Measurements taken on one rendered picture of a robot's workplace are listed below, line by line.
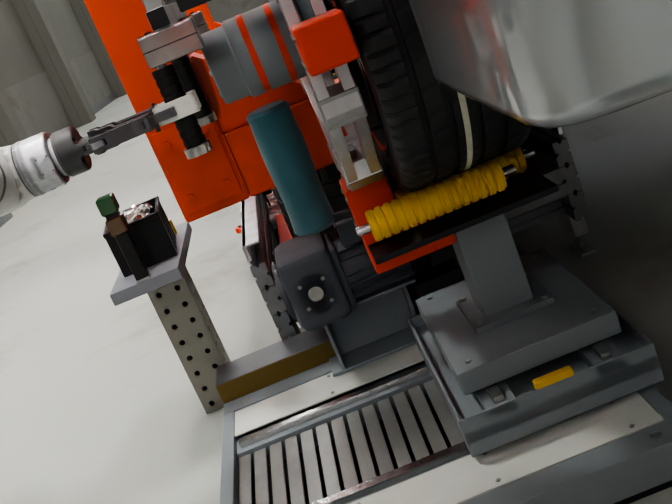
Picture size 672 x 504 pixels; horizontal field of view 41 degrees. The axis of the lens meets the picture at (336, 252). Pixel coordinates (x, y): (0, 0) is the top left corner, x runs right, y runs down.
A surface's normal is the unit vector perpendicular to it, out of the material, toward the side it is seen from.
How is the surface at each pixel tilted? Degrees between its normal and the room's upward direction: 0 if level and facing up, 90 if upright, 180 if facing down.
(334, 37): 90
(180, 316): 90
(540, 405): 90
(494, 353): 0
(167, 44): 90
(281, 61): 109
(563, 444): 0
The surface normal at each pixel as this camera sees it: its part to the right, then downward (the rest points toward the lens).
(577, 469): -0.36, -0.88
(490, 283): 0.11, 0.28
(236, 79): 0.25, 0.64
